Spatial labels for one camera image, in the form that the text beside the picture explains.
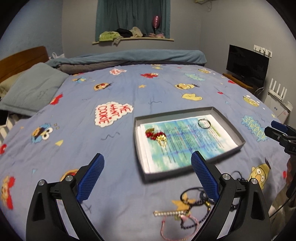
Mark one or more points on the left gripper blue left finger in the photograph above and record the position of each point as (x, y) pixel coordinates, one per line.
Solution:
(44, 221)

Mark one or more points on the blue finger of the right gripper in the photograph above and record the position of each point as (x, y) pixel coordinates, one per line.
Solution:
(276, 135)
(280, 127)

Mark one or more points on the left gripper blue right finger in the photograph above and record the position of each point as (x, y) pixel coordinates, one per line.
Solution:
(251, 220)

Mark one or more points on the thin silver bangle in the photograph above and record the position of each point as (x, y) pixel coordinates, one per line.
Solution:
(204, 123)

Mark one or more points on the pearl gold hair pin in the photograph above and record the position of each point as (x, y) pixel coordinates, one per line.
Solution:
(169, 213)

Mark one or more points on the white wifi router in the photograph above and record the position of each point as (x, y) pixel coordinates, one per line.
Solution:
(275, 100)

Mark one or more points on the wooden tv stand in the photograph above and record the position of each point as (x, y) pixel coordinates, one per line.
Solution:
(248, 86)

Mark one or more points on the black television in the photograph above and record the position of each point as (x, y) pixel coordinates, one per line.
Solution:
(249, 66)

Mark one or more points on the blue green printed paper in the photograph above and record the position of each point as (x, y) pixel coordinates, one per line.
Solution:
(168, 145)

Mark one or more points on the grey shallow cardboard tray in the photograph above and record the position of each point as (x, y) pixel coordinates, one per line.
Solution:
(179, 114)

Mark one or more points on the black white striped pillow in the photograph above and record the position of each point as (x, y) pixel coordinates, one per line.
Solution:
(8, 120)

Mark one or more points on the teal folded blanket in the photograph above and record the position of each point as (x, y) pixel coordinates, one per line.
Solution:
(92, 62)

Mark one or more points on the grey green pillow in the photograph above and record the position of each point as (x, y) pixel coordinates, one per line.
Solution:
(33, 90)

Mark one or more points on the olive pillow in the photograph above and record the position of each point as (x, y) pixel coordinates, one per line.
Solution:
(8, 83)

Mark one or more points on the pink cloth on sill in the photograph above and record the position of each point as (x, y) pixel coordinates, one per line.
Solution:
(158, 36)

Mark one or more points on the wooden window sill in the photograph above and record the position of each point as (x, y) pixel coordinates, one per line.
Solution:
(133, 39)

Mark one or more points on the pink balloon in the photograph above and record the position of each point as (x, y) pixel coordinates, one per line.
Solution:
(156, 20)

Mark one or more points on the wooden headboard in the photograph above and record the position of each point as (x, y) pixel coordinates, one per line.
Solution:
(22, 61)

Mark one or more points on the beige cloth on sill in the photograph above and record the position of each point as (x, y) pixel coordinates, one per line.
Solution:
(136, 32)

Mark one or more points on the black cloth on sill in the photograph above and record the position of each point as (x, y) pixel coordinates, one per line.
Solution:
(124, 33)

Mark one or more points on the green cloth on sill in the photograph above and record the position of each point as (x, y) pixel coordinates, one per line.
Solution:
(109, 36)

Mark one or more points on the teal window curtain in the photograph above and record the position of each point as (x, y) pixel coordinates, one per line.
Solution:
(111, 15)

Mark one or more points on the white wall hook rack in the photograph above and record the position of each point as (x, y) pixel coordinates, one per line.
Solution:
(263, 51)

